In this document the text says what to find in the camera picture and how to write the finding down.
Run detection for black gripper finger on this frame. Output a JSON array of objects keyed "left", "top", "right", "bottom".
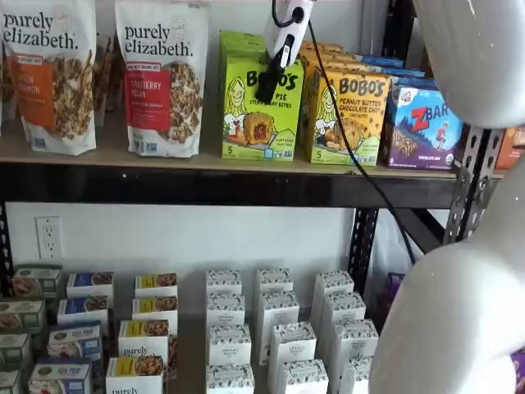
[{"left": 256, "top": 34, "right": 297, "bottom": 104}]

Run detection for white perforated gripper body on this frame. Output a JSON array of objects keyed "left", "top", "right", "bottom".
[{"left": 264, "top": 0, "right": 317, "bottom": 69}]

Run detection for yellow Bobo's peanut butter box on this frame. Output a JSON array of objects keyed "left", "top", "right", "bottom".
[
  {"left": 305, "top": 68, "right": 391, "bottom": 166},
  {"left": 298, "top": 40, "right": 349, "bottom": 61},
  {"left": 301, "top": 55, "right": 372, "bottom": 77}
]

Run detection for blue Zbar snack box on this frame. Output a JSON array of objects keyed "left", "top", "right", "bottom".
[
  {"left": 391, "top": 76, "right": 440, "bottom": 89},
  {"left": 360, "top": 54, "right": 406, "bottom": 70},
  {"left": 368, "top": 66, "right": 427, "bottom": 80},
  {"left": 384, "top": 84, "right": 465, "bottom": 171}
]

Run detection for black metal shelf rack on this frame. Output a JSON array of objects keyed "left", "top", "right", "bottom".
[{"left": 0, "top": 0, "right": 506, "bottom": 296}]

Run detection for light wooden shelf board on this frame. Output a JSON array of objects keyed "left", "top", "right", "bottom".
[{"left": 0, "top": 104, "right": 505, "bottom": 181}]

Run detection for white yellow granola box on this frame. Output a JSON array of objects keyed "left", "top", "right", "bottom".
[
  {"left": 134, "top": 272, "right": 179, "bottom": 299},
  {"left": 117, "top": 318, "right": 171, "bottom": 370},
  {"left": 105, "top": 355, "right": 166, "bottom": 394},
  {"left": 130, "top": 294, "right": 179, "bottom": 334}
]

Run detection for purple snack box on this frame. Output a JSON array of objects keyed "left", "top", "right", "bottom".
[
  {"left": 381, "top": 273, "right": 407, "bottom": 313},
  {"left": 509, "top": 347, "right": 525, "bottom": 394}
]

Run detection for orange cereal box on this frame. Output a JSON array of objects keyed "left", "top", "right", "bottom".
[{"left": 494, "top": 126, "right": 525, "bottom": 172}]

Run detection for blue white granola box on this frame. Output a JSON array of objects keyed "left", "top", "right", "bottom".
[
  {"left": 28, "top": 355, "right": 94, "bottom": 394},
  {"left": 66, "top": 270, "right": 115, "bottom": 300},
  {"left": 56, "top": 294, "right": 110, "bottom": 329},
  {"left": 47, "top": 321, "right": 103, "bottom": 362}
]

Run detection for green granola box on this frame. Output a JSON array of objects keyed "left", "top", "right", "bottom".
[
  {"left": 0, "top": 368, "right": 22, "bottom": 394},
  {"left": 0, "top": 331, "right": 33, "bottom": 369},
  {"left": 0, "top": 298, "right": 47, "bottom": 334},
  {"left": 11, "top": 263, "right": 64, "bottom": 300}
]

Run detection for purely elizabeth red label bag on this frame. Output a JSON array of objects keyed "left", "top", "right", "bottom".
[{"left": 114, "top": 0, "right": 211, "bottom": 159}]

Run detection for white patterned carton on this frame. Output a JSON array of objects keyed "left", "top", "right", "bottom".
[
  {"left": 275, "top": 358, "right": 329, "bottom": 394},
  {"left": 206, "top": 291, "right": 246, "bottom": 329},
  {"left": 330, "top": 318, "right": 379, "bottom": 363},
  {"left": 208, "top": 323, "right": 252, "bottom": 367},
  {"left": 339, "top": 355, "right": 373, "bottom": 394},
  {"left": 256, "top": 290, "right": 300, "bottom": 364},
  {"left": 206, "top": 363, "right": 255, "bottom": 394},
  {"left": 322, "top": 291, "right": 367, "bottom": 328},
  {"left": 268, "top": 322, "right": 317, "bottom": 373},
  {"left": 257, "top": 268, "right": 294, "bottom": 295},
  {"left": 205, "top": 269, "right": 244, "bottom": 296},
  {"left": 310, "top": 270, "right": 355, "bottom": 329}
]

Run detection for translucent plastic sheet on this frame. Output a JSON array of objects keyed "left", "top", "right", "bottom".
[{"left": 367, "top": 211, "right": 416, "bottom": 296}]

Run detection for purely elizabeth orange label bag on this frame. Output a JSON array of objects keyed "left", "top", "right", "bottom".
[{"left": 2, "top": 0, "right": 98, "bottom": 156}]

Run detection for purely elizabeth small boxes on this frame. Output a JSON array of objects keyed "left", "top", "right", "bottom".
[{"left": 0, "top": 266, "right": 382, "bottom": 394}]

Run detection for white wall outlet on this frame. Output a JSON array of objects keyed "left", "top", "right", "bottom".
[{"left": 34, "top": 215, "right": 64, "bottom": 260}]

